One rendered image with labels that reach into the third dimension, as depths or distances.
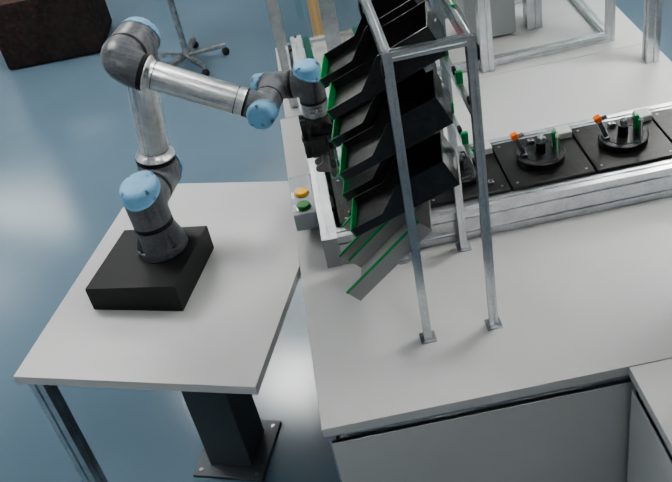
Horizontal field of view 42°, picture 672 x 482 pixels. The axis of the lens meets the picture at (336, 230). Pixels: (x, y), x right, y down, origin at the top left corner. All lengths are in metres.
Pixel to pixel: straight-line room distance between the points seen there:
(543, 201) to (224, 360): 0.99
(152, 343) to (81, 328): 0.25
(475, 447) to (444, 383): 0.20
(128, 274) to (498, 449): 1.13
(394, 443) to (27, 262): 2.78
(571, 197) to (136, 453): 1.83
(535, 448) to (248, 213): 1.16
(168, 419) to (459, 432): 1.55
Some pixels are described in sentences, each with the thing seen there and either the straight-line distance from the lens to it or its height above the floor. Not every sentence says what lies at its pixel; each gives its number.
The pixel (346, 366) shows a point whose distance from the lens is 2.19.
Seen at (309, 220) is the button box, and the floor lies 0.93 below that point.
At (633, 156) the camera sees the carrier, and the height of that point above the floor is 0.97.
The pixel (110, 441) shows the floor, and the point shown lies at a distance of 3.46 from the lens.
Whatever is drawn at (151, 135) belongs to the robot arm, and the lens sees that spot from 2.52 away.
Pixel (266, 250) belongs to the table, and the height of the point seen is 0.86.
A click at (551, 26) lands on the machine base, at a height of 0.86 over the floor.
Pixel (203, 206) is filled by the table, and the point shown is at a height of 0.86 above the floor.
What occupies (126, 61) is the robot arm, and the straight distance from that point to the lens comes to 2.28.
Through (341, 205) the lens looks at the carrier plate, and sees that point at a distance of 2.53.
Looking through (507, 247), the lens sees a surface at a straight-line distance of 2.47.
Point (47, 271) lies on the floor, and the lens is 4.43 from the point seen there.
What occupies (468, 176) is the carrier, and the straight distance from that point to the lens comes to 2.54.
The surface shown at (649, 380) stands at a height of 0.86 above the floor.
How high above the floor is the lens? 2.42
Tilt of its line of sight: 37 degrees down
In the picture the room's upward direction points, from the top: 12 degrees counter-clockwise
